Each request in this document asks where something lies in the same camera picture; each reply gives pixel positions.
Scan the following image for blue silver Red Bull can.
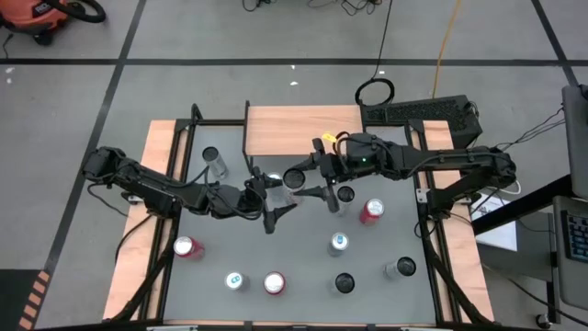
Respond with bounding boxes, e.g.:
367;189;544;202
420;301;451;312
326;232;350;257
223;271;252;292

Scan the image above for pale silver-blue Red Bull can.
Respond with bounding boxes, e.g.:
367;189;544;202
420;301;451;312
265;171;298;211

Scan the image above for white paper sheet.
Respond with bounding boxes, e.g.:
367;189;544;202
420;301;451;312
470;192;519;252

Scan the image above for red Fanta strawberry can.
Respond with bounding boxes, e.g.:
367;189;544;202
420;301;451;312
173;235;207;260
263;270;288;296
358;198;386;226

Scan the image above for coiled black floor cable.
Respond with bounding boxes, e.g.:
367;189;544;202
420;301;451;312
354;0;396;108

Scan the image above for wooden shelf with black legs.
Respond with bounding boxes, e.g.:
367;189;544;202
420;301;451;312
243;99;365;174

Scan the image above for black aluminium rig frame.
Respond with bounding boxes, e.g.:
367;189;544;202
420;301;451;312
108;101;489;325

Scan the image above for white blue slim can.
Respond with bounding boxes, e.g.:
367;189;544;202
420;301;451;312
201;145;230;180
383;256;418;281

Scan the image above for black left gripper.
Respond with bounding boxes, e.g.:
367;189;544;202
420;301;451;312
209;165;300;235

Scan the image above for black keyboard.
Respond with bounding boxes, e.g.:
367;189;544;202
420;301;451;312
560;209;588;264

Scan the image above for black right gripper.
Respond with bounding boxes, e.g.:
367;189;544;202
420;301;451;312
284;132;401;214

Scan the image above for orange shop vacuum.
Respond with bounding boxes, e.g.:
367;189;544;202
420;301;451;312
0;0;107;46

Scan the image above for yellow floor cable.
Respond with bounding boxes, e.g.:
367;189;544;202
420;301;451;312
431;0;462;100

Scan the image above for black mat with orange stripes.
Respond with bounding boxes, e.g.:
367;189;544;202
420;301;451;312
0;268;52;331

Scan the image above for black diagonal beam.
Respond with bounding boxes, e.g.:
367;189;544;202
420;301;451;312
471;176;574;235

